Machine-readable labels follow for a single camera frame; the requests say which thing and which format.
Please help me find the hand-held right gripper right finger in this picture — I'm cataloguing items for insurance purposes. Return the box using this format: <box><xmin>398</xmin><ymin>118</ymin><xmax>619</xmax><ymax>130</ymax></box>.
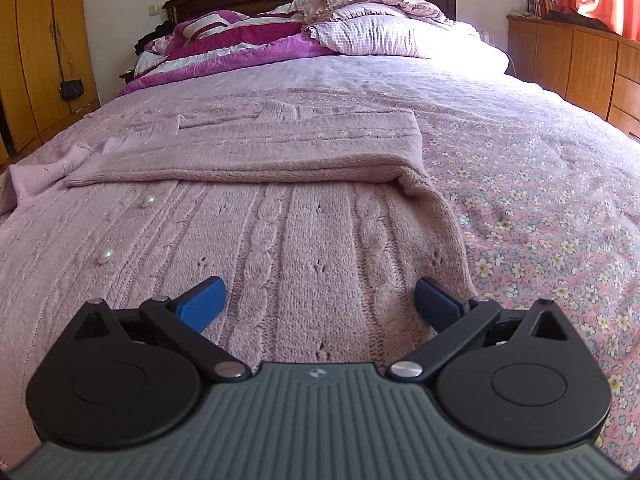
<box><xmin>386</xmin><ymin>276</ymin><xmax>567</xmax><ymax>381</ymax></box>

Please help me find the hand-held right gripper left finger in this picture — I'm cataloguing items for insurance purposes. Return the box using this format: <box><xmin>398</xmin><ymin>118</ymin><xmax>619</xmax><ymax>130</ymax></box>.
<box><xmin>74</xmin><ymin>276</ymin><xmax>252</xmax><ymax>381</ymax></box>

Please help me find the pink knitted sweater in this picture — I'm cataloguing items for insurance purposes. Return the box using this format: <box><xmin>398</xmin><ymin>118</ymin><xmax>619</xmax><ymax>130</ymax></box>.
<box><xmin>0</xmin><ymin>101</ymin><xmax>482</xmax><ymax>461</ymax></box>

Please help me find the pile of dark clothes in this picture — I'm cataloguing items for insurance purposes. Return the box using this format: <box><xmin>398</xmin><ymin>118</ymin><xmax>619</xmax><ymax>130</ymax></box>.
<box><xmin>133</xmin><ymin>20</ymin><xmax>176</xmax><ymax>57</ymax></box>

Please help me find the pink floral bed sheet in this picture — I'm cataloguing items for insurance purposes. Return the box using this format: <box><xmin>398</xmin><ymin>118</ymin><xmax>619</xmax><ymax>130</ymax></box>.
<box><xmin>0</xmin><ymin>52</ymin><xmax>640</xmax><ymax>461</ymax></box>

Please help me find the small black purse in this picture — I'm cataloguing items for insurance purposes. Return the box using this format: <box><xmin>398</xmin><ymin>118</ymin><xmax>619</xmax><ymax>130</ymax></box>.
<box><xmin>58</xmin><ymin>79</ymin><xmax>85</xmax><ymax>102</ymax></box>

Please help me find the magenta striped quilt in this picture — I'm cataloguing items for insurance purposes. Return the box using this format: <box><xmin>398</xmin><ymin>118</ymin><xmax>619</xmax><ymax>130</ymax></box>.
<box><xmin>120</xmin><ymin>9</ymin><xmax>343</xmax><ymax>96</ymax></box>

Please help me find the wooden side cabinet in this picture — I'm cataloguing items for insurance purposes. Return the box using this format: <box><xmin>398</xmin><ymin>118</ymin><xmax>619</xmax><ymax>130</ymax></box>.
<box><xmin>507</xmin><ymin>14</ymin><xmax>640</xmax><ymax>137</ymax></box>

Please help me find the wooden wardrobe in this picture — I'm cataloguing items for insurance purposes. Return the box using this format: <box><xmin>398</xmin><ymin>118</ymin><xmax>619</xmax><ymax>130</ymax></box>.
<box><xmin>0</xmin><ymin>0</ymin><xmax>102</xmax><ymax>167</ymax></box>

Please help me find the dark cloth on cabinet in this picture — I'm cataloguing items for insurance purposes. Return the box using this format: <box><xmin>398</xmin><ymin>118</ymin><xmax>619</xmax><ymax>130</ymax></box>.
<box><xmin>547</xmin><ymin>9</ymin><xmax>622</xmax><ymax>36</ymax></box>

